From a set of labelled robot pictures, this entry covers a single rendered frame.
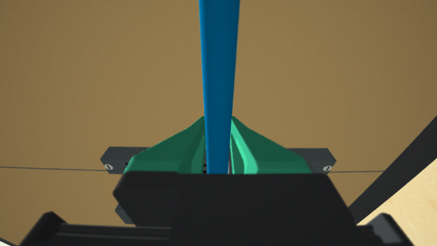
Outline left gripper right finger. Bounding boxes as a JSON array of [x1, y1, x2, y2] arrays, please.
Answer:
[[230, 116, 312, 174]]

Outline blue bar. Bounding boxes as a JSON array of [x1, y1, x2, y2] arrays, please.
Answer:
[[199, 0, 240, 174]]

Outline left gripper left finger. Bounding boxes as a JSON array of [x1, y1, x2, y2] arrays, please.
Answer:
[[124, 116, 206, 174]]

